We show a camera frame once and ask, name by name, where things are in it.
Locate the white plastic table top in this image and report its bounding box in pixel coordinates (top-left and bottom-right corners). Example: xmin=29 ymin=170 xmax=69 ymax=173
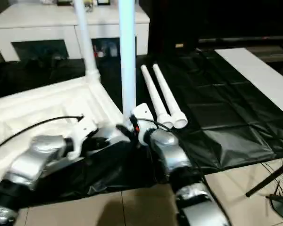
xmin=0 ymin=74 xmax=133 ymax=187

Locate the white plastic table leg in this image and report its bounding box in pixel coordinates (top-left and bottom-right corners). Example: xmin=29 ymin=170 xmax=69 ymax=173
xmin=117 ymin=0 xmax=138 ymax=128
xmin=152 ymin=63 xmax=189 ymax=130
xmin=73 ymin=0 xmax=101 ymax=82
xmin=140 ymin=65 xmax=175 ymax=129

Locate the red and white container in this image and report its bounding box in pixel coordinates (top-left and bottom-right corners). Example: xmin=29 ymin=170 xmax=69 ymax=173
xmin=94 ymin=45 xmax=105 ymax=58

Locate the black plastic mat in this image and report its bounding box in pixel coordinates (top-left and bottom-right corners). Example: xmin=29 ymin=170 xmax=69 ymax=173
xmin=0 ymin=48 xmax=283 ymax=208

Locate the white sideboard cabinet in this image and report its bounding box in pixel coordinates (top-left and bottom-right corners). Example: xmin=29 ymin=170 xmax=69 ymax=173
xmin=0 ymin=1 xmax=149 ymax=63

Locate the white flat board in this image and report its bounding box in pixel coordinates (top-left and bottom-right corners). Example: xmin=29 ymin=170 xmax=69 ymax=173
xmin=214 ymin=47 xmax=283 ymax=111

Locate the black tripod leg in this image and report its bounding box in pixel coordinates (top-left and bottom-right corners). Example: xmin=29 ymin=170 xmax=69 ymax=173
xmin=245 ymin=159 xmax=283 ymax=198

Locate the black low cabinet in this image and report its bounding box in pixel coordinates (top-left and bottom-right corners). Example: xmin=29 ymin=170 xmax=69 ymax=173
xmin=147 ymin=0 xmax=283 ymax=50

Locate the black tripod base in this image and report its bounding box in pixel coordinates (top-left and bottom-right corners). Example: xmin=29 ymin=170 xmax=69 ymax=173
xmin=265 ymin=194 xmax=283 ymax=221

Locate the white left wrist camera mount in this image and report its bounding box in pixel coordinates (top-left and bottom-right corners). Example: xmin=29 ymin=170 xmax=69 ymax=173
xmin=67 ymin=116 xmax=99 ymax=161

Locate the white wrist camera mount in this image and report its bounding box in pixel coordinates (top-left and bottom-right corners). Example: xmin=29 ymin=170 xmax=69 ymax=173
xmin=131 ymin=103 xmax=157 ymax=145
xmin=67 ymin=116 xmax=99 ymax=161

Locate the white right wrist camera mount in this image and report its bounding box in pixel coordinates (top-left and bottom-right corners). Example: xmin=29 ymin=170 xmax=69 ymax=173
xmin=131 ymin=103 xmax=157 ymax=145

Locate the black left wrist camera cable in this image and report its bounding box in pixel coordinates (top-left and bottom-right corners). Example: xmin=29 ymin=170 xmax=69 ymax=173
xmin=0 ymin=113 xmax=85 ymax=155

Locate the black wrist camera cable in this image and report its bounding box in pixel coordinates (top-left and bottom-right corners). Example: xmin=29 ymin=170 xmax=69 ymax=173
xmin=0 ymin=113 xmax=85 ymax=155
xmin=136 ymin=118 xmax=230 ymax=226

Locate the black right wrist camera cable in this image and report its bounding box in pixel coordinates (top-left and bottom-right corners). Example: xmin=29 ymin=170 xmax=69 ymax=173
xmin=136 ymin=118 xmax=230 ymax=226

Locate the dark frame with yellow cards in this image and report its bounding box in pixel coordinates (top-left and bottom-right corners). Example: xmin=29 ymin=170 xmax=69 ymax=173
xmin=56 ymin=0 xmax=112 ymax=7

